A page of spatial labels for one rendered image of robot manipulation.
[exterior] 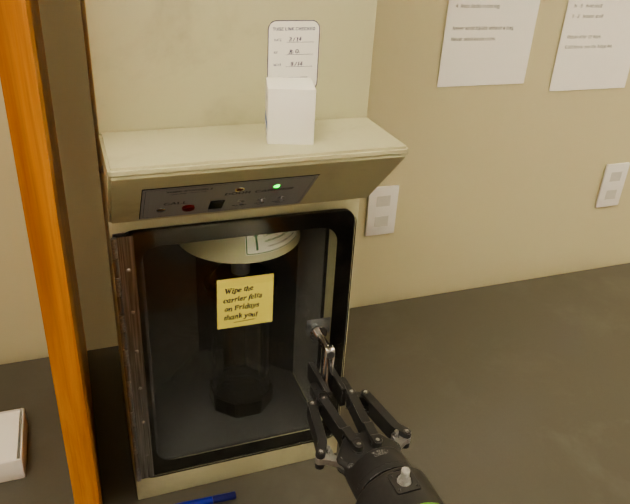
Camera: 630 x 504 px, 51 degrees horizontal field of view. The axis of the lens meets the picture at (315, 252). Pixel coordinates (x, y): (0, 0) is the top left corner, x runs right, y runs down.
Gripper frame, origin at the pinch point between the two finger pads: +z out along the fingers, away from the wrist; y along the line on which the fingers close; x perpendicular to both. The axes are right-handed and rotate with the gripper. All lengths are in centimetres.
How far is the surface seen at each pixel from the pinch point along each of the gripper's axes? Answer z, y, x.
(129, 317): 4.5, 25.4, -12.8
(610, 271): 43, -96, 20
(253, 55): 5.7, 9.5, -44.2
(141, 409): 4.5, 25.0, 2.2
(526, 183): 49, -69, -4
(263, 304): 4.4, 8.1, -11.8
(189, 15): 6, 16, -48
